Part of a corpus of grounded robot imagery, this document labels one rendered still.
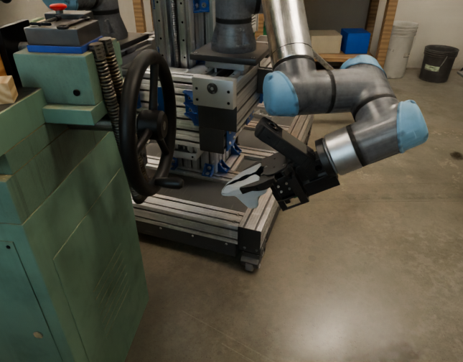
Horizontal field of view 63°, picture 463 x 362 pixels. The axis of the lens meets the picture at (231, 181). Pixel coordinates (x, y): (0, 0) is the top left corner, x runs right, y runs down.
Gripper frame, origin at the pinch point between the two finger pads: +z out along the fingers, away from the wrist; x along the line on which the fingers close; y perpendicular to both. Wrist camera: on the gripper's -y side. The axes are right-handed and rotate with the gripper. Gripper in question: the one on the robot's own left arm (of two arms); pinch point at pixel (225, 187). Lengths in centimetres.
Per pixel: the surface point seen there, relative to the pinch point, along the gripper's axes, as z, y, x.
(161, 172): 15.2, -4.9, 9.3
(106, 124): 17.3, -20.0, 6.5
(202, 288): 49, 56, 38
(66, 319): 43.9, 9.0, -11.8
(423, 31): -106, 103, 347
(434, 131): -66, 122, 195
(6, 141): 22.6, -27.9, -10.5
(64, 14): 13.5, -40.3, 12.2
